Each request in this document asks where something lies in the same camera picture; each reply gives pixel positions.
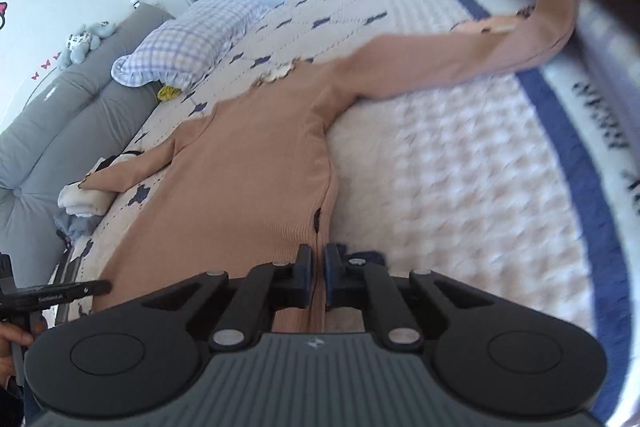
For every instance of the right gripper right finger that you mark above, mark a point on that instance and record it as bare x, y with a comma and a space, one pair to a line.
401, 313

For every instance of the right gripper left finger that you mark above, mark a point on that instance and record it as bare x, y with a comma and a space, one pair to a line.
231, 314

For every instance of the tan ribbed knit garment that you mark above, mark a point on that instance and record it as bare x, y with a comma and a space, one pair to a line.
253, 181

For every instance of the person's left hand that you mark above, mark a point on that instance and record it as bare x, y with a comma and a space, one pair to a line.
11, 335

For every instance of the white black cloth item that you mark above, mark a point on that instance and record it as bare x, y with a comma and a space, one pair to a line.
82, 203

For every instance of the cream bear pattern bedspread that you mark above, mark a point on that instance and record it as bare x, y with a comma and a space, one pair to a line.
522, 185

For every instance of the grey padded headboard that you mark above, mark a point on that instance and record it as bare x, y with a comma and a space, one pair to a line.
82, 116

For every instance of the yellow small object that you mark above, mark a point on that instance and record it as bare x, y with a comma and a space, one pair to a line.
167, 93

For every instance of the purple plaid pillow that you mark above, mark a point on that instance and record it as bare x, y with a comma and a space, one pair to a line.
183, 51

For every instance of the small plush toy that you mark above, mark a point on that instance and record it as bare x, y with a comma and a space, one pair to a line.
80, 43

